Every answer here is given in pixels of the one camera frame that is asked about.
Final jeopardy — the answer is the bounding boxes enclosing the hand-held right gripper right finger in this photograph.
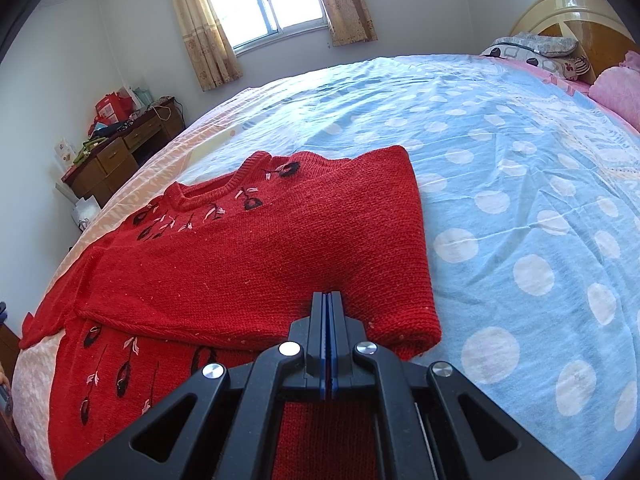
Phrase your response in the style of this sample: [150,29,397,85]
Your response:
[327,291,596,480]

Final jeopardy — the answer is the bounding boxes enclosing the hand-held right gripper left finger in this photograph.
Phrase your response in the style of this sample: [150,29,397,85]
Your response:
[64,291,330,480]

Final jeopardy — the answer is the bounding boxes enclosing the red knitted sweater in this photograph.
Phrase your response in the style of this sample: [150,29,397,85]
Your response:
[19,145,443,480]

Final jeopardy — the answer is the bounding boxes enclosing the polka-dot bed sheet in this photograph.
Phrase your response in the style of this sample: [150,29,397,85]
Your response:
[12,52,640,480]

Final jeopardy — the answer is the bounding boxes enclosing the white plastic bag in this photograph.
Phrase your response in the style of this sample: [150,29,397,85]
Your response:
[71,196,101,231]

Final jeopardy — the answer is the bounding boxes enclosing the wooden desk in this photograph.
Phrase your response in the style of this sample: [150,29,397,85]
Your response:
[61,97,186,209]

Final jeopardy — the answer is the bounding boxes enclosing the green packets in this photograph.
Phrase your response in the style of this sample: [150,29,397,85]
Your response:
[74,130,110,163]

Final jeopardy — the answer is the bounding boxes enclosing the red gift bag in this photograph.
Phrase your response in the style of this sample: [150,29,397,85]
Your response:
[95,91,136,128]

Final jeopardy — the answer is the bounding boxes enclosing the white printed box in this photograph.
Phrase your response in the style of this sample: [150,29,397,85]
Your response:
[54,137,77,174]

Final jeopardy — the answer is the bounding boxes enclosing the beige patterned curtain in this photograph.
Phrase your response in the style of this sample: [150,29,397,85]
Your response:
[160,0,244,92]
[312,0,379,47]

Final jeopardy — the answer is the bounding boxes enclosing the white patterned pillow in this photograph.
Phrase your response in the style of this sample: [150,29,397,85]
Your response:
[480,44,598,84]

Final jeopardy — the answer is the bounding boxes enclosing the grey fuzzy pillow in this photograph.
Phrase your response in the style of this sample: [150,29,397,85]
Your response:
[500,31,577,59]

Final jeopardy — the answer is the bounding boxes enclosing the pink pillow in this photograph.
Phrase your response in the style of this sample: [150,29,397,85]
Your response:
[589,52,640,133]

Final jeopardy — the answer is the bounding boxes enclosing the wooden bed headboard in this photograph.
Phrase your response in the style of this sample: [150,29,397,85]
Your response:
[509,0,638,58]

